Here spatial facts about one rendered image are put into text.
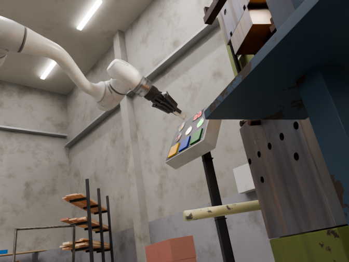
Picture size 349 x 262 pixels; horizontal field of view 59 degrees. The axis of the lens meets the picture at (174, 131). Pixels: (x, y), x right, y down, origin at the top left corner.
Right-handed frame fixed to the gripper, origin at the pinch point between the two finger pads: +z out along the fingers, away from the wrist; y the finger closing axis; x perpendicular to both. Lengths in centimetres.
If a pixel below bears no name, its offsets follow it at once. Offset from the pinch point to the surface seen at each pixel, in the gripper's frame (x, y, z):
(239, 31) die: 20.1, 43.3, -5.2
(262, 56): -59, 83, -26
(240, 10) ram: 25, 48, -11
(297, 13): -59, 92, -29
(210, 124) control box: -0.1, 7.0, 15.1
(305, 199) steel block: -53, 56, 22
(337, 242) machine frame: -65, 63, 26
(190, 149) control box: -11.7, -4.5, 14.3
